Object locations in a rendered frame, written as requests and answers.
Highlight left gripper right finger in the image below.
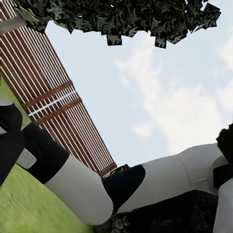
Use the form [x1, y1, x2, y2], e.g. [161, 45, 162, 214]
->
[217, 129, 233, 168]

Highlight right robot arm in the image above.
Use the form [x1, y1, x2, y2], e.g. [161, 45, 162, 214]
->
[0, 100, 228, 226]

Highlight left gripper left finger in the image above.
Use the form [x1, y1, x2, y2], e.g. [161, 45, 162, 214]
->
[0, 129, 25, 187]

